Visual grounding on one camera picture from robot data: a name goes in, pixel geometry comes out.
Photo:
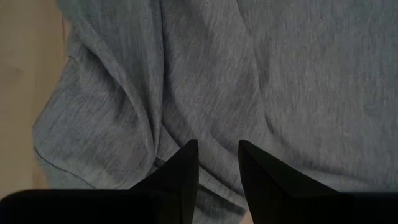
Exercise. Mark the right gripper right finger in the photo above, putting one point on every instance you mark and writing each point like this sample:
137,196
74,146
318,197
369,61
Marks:
267,186

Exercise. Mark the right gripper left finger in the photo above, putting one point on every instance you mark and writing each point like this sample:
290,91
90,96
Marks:
177,180

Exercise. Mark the grey t-shirt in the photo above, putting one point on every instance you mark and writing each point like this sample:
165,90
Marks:
248,77

